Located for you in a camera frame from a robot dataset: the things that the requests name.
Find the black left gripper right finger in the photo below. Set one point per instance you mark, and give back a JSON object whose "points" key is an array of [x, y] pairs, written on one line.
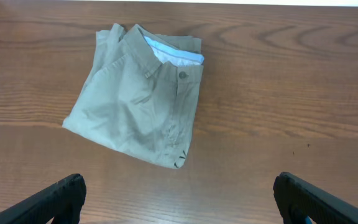
{"points": [[298, 201]]}

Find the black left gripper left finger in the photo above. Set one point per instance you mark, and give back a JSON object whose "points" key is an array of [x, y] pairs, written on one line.
{"points": [[59, 203]]}

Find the khaki green shorts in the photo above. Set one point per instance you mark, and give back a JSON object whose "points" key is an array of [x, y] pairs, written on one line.
{"points": [[141, 95]]}

